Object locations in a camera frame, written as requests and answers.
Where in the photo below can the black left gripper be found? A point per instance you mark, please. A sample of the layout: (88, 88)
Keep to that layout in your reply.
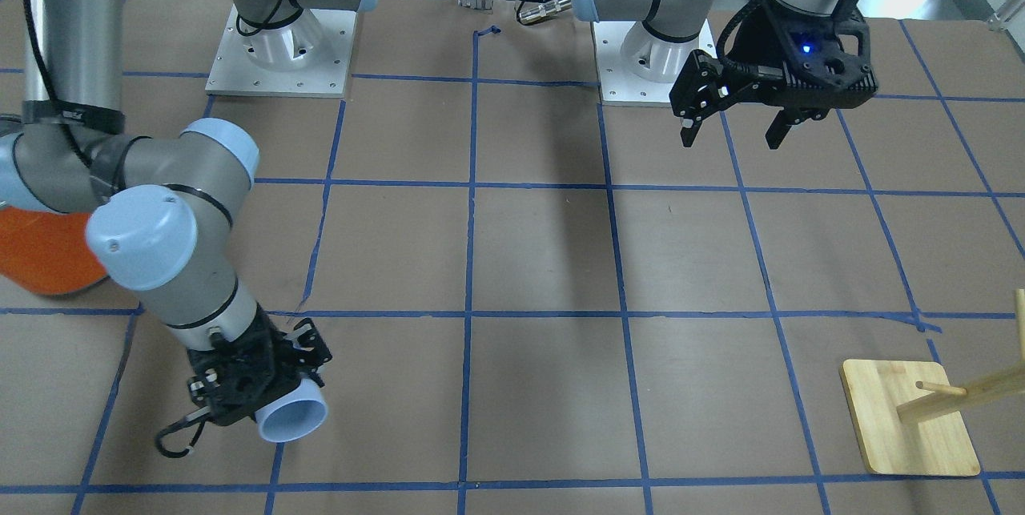
(753, 41)

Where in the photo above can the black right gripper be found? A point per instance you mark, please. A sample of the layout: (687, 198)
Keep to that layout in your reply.
(282, 360)

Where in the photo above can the light blue plastic cup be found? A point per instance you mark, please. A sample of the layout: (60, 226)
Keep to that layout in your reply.
(293, 415)

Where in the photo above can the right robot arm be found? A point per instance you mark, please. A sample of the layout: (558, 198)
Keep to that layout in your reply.
(160, 211)

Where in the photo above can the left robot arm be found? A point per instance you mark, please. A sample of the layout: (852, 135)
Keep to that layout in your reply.
(680, 21)

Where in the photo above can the orange can with grey lid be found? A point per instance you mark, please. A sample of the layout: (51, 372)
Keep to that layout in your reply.
(47, 254)

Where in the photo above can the wooden mug tree stand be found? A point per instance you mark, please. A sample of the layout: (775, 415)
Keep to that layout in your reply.
(906, 415)

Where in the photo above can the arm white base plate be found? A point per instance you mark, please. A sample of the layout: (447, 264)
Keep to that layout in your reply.
(309, 58)
(635, 68)

